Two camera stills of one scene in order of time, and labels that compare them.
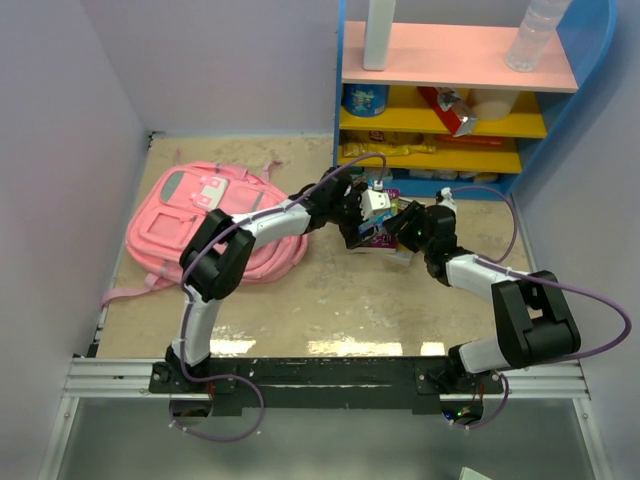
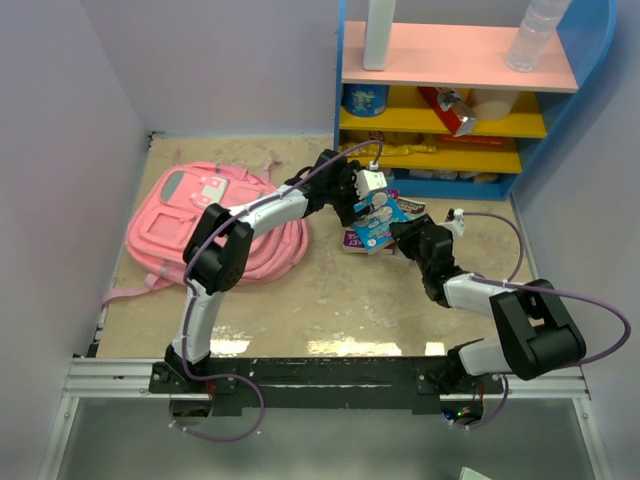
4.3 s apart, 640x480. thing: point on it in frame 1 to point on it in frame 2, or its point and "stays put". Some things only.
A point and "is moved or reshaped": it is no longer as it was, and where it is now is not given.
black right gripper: [413, 214] to [407, 231]
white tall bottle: [378, 34] stays put
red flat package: [474, 143] stays put
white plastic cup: [492, 104] stays put
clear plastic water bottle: [535, 31] stays put
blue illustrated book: [374, 225] is moved or reshaped
